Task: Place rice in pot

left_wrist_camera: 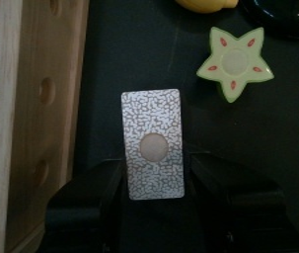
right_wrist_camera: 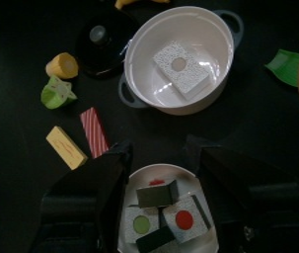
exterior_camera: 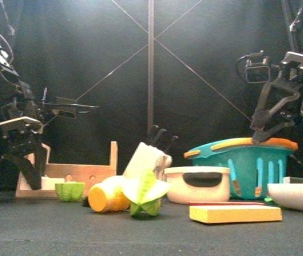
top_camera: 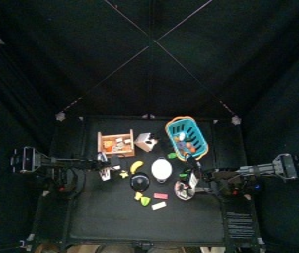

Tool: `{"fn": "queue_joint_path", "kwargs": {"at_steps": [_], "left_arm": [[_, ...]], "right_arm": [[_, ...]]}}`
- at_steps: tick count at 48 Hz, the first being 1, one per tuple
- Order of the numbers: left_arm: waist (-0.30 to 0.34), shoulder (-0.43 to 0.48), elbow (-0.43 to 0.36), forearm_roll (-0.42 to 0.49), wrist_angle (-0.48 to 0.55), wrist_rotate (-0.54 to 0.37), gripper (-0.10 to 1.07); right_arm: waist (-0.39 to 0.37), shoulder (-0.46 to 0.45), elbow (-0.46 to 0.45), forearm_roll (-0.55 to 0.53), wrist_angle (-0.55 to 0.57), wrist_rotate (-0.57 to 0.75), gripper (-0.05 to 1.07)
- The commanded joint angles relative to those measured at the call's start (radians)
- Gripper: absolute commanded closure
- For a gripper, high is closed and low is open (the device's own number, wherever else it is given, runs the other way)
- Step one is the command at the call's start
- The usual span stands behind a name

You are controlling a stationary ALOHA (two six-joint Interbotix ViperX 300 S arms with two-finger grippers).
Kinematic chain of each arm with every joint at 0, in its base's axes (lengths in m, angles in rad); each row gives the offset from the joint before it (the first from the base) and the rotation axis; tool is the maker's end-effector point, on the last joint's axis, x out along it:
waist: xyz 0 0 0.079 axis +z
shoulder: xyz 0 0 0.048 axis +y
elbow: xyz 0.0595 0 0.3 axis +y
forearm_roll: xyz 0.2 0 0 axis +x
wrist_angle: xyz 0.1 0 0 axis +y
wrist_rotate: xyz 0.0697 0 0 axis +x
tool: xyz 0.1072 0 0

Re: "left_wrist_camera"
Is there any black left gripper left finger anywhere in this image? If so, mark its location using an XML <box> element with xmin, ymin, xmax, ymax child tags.
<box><xmin>37</xmin><ymin>158</ymin><xmax>127</xmax><ymax>253</ymax></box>

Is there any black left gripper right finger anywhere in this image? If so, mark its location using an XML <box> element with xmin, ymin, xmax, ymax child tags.
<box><xmin>188</xmin><ymin>151</ymin><xmax>299</xmax><ymax>253</ymax></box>

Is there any black pot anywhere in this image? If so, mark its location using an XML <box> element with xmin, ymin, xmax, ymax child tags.
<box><xmin>242</xmin><ymin>0</ymin><xmax>299</xmax><ymax>40</ymax></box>

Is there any wooden box with round holes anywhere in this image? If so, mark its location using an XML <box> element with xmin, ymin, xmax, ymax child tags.
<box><xmin>0</xmin><ymin>0</ymin><xmax>91</xmax><ymax>253</ymax></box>

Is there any green star fruit toy slice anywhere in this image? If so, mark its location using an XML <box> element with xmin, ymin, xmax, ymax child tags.
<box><xmin>195</xmin><ymin>26</ymin><xmax>275</xmax><ymax>104</ymax></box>

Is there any yellow toy food piece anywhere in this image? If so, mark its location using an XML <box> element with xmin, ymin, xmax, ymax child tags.
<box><xmin>174</xmin><ymin>0</ymin><xmax>241</xmax><ymax>14</ymax></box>

